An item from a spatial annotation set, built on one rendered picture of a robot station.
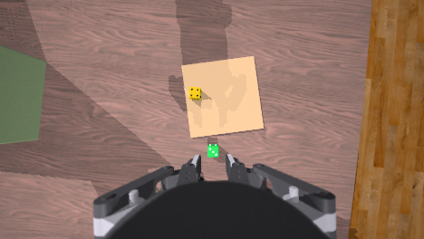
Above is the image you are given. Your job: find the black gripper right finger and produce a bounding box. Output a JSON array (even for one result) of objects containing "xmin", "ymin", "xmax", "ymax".
[{"xmin": 226, "ymin": 154, "xmax": 336, "ymax": 239}]

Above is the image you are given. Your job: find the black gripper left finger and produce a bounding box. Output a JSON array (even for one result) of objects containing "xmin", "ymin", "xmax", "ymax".
[{"xmin": 93, "ymin": 155, "xmax": 201, "ymax": 239}]

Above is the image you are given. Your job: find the yellow die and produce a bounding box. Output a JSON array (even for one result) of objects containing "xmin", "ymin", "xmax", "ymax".
[{"xmin": 188, "ymin": 87, "xmax": 201, "ymax": 100}]

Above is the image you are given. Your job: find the beige square mat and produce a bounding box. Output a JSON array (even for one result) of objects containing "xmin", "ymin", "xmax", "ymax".
[{"xmin": 182, "ymin": 56, "xmax": 264, "ymax": 138}]

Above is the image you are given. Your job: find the green die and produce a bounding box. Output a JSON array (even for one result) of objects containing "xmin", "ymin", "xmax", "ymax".
[{"xmin": 207, "ymin": 144, "xmax": 219, "ymax": 158}]

